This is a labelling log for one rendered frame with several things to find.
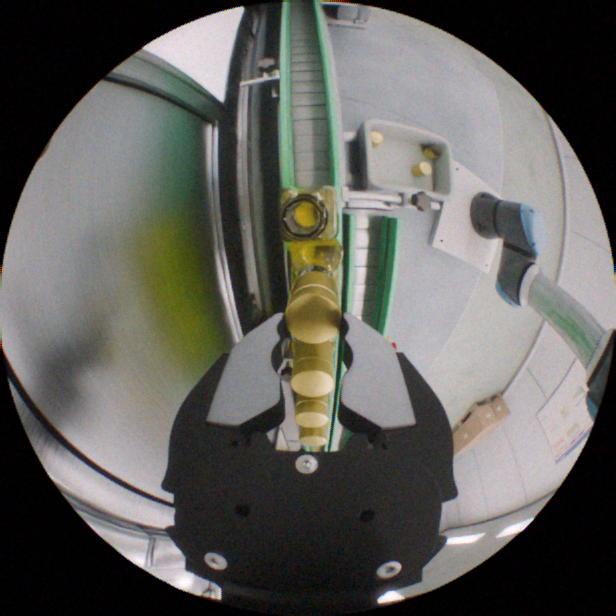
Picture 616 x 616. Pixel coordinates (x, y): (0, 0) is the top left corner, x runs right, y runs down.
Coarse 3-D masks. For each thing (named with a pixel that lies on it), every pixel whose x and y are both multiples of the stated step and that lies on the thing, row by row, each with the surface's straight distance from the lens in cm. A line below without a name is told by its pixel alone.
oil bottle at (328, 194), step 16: (288, 192) 18; (304, 192) 17; (320, 192) 17; (336, 192) 19; (304, 208) 20; (336, 208) 18; (304, 224) 20; (336, 224) 18; (288, 240) 18; (320, 240) 18
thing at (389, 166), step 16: (368, 128) 48; (384, 128) 51; (400, 128) 51; (416, 128) 53; (368, 144) 46; (384, 144) 55; (400, 144) 57; (416, 144) 59; (432, 144) 59; (448, 144) 57; (368, 160) 45; (384, 160) 54; (400, 160) 55; (416, 160) 58; (432, 160) 60; (448, 160) 55; (368, 176) 44; (384, 176) 53; (400, 176) 54; (416, 176) 56; (432, 176) 59; (448, 176) 55; (416, 192) 48; (432, 192) 50; (448, 192) 54
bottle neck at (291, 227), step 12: (288, 204) 12; (300, 204) 15; (312, 204) 12; (288, 216) 13; (324, 216) 12; (288, 228) 12; (300, 228) 14; (312, 228) 13; (324, 228) 12; (300, 240) 12
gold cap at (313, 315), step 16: (320, 272) 15; (304, 288) 12; (320, 288) 12; (336, 288) 15; (288, 304) 12; (304, 304) 11; (320, 304) 11; (336, 304) 11; (288, 320) 12; (304, 320) 12; (320, 320) 12; (336, 320) 12; (304, 336) 12; (320, 336) 12
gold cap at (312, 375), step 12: (300, 348) 17; (312, 348) 16; (324, 348) 17; (300, 360) 16; (312, 360) 15; (324, 360) 16; (300, 372) 15; (312, 372) 15; (324, 372) 15; (300, 384) 16; (312, 384) 16; (324, 384) 16; (312, 396) 17
